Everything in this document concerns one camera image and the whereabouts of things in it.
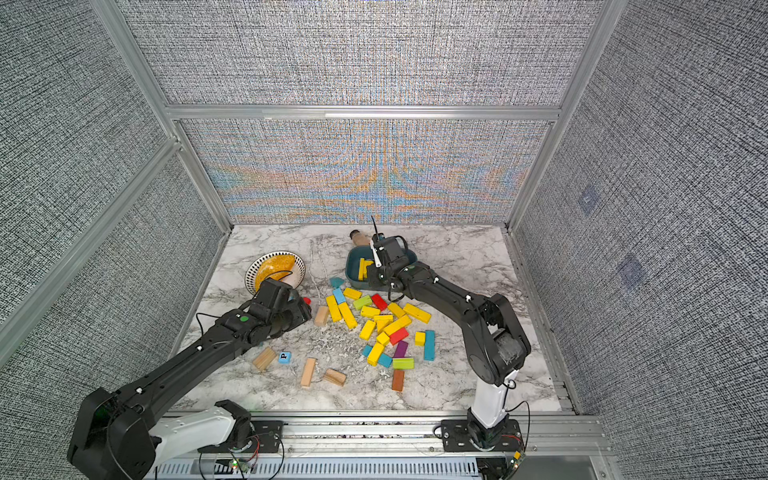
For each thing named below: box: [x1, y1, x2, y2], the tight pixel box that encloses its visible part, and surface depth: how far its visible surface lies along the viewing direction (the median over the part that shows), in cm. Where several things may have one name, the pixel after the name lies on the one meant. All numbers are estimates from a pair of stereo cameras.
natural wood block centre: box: [314, 306, 329, 327], surface depth 94 cm
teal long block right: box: [424, 330, 435, 361], surface depth 89 cm
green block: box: [353, 295, 372, 311], surface depth 99 cm
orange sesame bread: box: [255, 255, 296, 292], surface depth 102 cm
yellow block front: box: [368, 342, 384, 367], surface depth 87 cm
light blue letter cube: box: [278, 351, 291, 365], surface depth 87 cm
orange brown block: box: [392, 369, 405, 392], surface depth 83 cm
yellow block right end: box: [403, 303, 432, 324], surface depth 97 cm
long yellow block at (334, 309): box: [326, 295, 343, 322], surface depth 97 cm
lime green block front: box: [393, 358, 415, 370], surface depth 86 cm
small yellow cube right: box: [415, 331, 426, 347], surface depth 90 cm
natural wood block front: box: [300, 358, 317, 388], surface depth 85 cm
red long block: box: [371, 293, 389, 311], surface depth 99 cm
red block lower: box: [389, 328, 409, 345], surface depth 92 cm
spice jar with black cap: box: [350, 229, 370, 247], surface depth 116 cm
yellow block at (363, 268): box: [358, 258, 374, 281], surface depth 105 cm
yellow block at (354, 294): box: [343, 288, 362, 300], surface depth 102 cm
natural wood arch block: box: [324, 368, 347, 386], surface depth 84 cm
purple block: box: [394, 340, 408, 358], surface depth 90 cm
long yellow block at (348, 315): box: [338, 302, 358, 329], surface depth 97 cm
